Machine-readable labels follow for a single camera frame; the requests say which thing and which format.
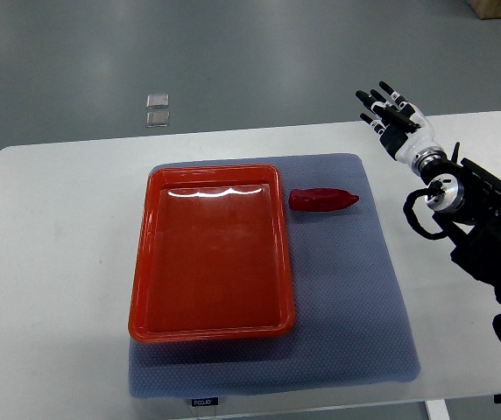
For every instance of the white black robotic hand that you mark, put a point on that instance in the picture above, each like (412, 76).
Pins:
(405, 133)

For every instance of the red pepper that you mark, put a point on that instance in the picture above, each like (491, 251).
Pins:
(321, 199)

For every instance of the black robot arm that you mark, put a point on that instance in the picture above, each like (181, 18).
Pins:
(460, 201)

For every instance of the red plastic tray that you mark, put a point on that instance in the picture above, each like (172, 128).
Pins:
(213, 256)

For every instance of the cardboard box corner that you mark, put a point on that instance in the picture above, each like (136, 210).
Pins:
(486, 9)

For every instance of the blue-grey mesh mat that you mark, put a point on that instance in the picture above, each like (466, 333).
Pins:
(351, 323)

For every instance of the upper metal floor plate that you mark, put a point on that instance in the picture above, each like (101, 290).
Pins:
(157, 101)

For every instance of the white table leg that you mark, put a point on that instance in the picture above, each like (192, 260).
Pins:
(437, 410)

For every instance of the black table label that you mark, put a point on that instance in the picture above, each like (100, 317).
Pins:
(205, 402)

